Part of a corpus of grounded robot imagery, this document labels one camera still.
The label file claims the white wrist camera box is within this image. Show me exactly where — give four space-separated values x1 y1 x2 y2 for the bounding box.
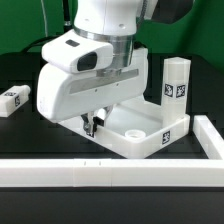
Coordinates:
42 38 113 73

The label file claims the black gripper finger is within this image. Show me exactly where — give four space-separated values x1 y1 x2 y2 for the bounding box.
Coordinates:
96 107 113 127
81 112 94 137

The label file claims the white thin cable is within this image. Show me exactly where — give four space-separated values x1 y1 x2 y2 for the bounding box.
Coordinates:
40 0 50 38

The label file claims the white desk top tray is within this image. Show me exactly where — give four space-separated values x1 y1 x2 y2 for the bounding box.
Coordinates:
60 98 190 159

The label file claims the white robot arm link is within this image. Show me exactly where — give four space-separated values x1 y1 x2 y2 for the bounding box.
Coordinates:
74 0 158 69

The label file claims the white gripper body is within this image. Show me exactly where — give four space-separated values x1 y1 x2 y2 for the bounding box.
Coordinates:
37 48 148 123

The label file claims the white right fence bar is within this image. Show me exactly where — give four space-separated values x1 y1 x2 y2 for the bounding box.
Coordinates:
193 115 224 161

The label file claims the white fence bar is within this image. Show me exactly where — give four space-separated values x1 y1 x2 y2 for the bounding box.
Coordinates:
193 115 224 161
0 159 224 187

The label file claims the white front fence bar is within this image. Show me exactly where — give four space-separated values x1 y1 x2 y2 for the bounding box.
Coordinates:
0 159 224 187

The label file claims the black cable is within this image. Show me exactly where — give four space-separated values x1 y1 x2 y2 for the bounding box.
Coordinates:
20 0 80 54

